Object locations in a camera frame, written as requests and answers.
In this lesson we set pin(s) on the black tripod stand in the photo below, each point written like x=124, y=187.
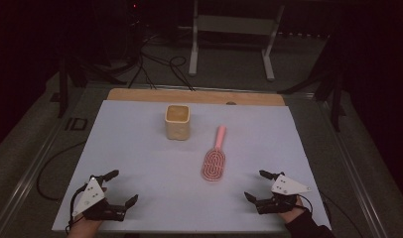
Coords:
x=333, y=89
x=63, y=86

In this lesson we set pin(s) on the person's right hand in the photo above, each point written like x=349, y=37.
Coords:
x=290, y=215

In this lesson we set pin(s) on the white metal stand frame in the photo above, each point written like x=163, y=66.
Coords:
x=236, y=24

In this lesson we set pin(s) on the black rectangular floor bracket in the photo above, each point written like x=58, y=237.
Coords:
x=76, y=123

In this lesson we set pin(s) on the person's left hand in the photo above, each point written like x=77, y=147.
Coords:
x=83, y=229

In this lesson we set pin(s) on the aluminium floor rail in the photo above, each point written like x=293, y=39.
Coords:
x=27, y=172
x=361, y=165

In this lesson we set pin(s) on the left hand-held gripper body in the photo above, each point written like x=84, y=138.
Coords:
x=90, y=198

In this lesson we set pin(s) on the yellow square cup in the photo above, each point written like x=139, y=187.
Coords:
x=177, y=122

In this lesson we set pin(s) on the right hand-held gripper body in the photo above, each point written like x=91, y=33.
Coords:
x=285, y=190

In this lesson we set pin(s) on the pink hairbrush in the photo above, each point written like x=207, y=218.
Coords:
x=214, y=162

